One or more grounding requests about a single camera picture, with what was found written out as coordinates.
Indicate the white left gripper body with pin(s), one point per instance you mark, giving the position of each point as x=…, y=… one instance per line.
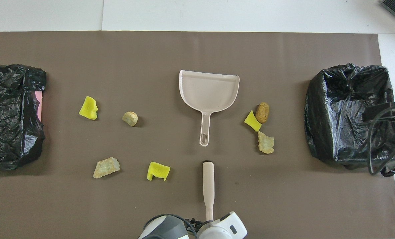
x=234, y=225

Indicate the beige brush with black bristles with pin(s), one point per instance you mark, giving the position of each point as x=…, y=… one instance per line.
x=208, y=179

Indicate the pale jagged foam chunk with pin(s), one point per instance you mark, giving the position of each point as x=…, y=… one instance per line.
x=265, y=143

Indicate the yellow u-shaped sponge piece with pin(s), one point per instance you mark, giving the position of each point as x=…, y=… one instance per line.
x=157, y=169

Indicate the small yellow sponge wedge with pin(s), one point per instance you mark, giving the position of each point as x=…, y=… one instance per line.
x=252, y=121

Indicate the brown cork-like lump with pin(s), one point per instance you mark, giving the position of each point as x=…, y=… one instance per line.
x=262, y=112

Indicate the beige plastic dustpan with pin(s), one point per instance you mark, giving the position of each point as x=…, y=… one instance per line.
x=207, y=93

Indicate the pale greenish foam chunk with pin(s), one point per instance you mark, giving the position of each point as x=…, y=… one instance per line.
x=105, y=168

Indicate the small beige round lump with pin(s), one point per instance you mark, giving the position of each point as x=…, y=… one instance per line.
x=130, y=118

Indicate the yellow sponge block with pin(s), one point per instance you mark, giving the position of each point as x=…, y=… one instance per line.
x=88, y=109

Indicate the black plastic trash bag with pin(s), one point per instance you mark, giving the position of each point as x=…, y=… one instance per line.
x=333, y=132
x=4, y=132

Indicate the pink plastic bin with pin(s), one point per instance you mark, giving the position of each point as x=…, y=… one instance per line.
x=39, y=106

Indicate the brown table mat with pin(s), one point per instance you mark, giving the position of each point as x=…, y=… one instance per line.
x=184, y=49

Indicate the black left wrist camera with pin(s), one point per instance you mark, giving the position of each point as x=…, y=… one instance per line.
x=193, y=221

